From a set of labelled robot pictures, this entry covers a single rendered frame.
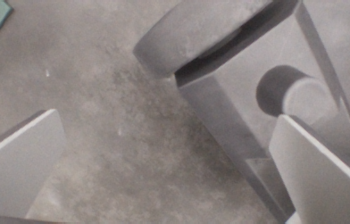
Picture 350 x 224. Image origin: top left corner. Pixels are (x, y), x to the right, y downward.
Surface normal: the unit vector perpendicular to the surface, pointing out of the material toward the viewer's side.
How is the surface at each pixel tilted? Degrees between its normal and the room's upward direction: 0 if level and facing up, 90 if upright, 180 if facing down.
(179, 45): 31
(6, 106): 0
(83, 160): 0
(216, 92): 45
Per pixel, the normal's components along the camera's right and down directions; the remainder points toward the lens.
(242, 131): -0.55, 0.63
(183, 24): -0.25, 0.46
